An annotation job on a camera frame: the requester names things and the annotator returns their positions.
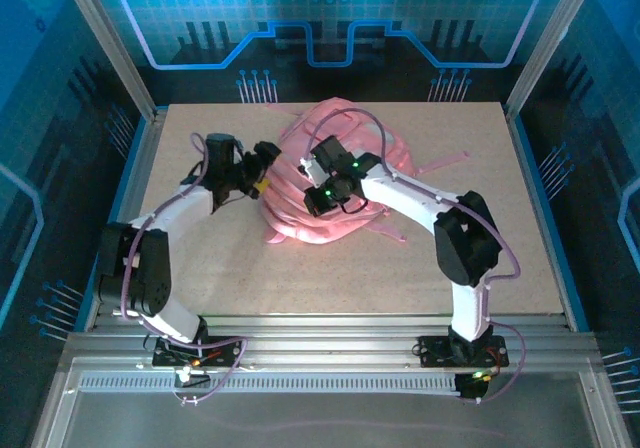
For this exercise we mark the pink backpack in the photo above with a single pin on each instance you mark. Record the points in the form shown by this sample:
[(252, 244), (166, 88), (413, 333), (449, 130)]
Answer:
[(295, 218)]

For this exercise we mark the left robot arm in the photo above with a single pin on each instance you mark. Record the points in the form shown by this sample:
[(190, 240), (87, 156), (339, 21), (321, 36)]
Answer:
[(140, 268)]

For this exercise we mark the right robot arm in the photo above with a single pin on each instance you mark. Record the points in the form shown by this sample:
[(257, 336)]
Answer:
[(465, 243)]

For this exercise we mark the grey metal panel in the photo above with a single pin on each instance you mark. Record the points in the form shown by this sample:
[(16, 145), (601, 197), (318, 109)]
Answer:
[(320, 418)]

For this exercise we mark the black controller box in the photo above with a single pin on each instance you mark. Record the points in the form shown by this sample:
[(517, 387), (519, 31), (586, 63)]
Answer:
[(472, 388)]

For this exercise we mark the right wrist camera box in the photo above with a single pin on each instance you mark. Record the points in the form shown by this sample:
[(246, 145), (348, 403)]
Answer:
[(330, 155)]

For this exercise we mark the aluminium side rail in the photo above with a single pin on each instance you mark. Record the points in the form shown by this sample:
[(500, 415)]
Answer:
[(131, 188)]

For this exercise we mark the aluminium mounting rail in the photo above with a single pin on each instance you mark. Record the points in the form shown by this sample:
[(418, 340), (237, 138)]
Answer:
[(325, 340)]

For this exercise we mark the aluminium frame post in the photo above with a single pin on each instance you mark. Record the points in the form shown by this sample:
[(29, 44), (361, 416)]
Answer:
[(550, 43), (115, 53)]

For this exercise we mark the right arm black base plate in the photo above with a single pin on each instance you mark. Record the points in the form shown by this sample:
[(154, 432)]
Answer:
[(432, 350)]

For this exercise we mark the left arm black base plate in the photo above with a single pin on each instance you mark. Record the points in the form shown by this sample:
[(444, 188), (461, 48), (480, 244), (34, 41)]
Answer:
[(162, 355)]

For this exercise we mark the blue side rail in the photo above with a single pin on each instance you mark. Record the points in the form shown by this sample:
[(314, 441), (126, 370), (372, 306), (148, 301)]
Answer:
[(537, 198)]

